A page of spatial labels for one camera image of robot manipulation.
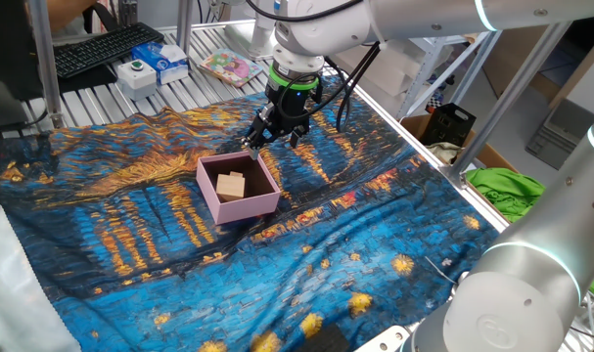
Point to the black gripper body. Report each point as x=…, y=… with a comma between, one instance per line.
x=289, y=110

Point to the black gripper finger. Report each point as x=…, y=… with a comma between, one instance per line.
x=255, y=139
x=296, y=133

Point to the large wooden block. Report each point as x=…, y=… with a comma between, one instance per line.
x=229, y=187

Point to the person's forearm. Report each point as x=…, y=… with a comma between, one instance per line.
x=69, y=12

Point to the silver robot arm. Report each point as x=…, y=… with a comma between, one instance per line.
x=424, y=19

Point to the pink gift box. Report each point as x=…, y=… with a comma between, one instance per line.
x=238, y=210

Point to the open cardboard box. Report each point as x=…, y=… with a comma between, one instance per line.
x=414, y=124

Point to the white box with green button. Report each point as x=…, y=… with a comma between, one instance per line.
x=137, y=83

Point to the colourful children's book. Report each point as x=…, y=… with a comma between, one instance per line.
x=230, y=67

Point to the white foam board stack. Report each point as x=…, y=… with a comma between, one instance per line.
x=389, y=68

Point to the blue tissue pack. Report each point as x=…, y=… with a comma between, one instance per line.
x=157, y=61

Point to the white metal shelf rack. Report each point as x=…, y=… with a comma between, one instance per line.
x=426, y=73

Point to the black white checkerboard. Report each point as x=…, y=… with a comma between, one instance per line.
x=436, y=101

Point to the beige cloth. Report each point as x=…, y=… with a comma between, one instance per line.
x=445, y=151

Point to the black plastic crate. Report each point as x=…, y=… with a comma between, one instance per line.
x=448, y=124

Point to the black keyboard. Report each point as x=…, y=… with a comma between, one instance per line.
x=101, y=49

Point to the starry night print cloth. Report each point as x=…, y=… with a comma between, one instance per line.
x=130, y=274

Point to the white zip tie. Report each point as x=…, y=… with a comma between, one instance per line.
x=445, y=262

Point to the green cloth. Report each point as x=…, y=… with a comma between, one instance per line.
x=504, y=190

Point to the large brown cardboard carton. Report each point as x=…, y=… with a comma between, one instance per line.
x=516, y=54

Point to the black computer monitor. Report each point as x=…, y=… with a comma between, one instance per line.
x=8, y=49

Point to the grey plastic crate stack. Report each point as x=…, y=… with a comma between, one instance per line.
x=561, y=132

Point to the translucent white plastic sheet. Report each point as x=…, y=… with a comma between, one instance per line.
x=13, y=303

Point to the aluminium frame post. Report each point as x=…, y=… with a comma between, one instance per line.
x=185, y=24
x=46, y=63

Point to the aluminium frame strut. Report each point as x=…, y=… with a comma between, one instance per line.
x=512, y=93

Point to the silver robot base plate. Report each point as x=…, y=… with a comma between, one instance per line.
x=384, y=339

